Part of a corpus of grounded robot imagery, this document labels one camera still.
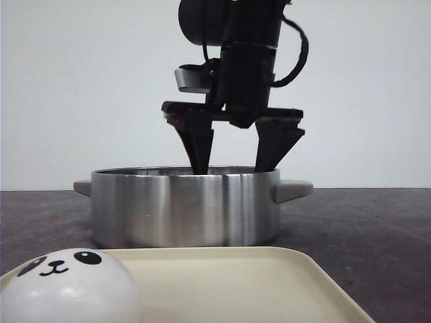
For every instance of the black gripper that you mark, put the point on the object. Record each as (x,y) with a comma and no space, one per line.
(240,97)

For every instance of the panda bun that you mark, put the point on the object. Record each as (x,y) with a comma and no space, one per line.
(72,285)

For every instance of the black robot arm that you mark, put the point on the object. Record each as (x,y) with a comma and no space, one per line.
(236,23)

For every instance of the stainless steel steamer pot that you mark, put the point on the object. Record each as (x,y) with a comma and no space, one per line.
(164,207)

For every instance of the cream plastic tray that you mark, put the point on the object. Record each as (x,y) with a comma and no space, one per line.
(240,284)

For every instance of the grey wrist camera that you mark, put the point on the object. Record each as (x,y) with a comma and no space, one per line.
(197,79)

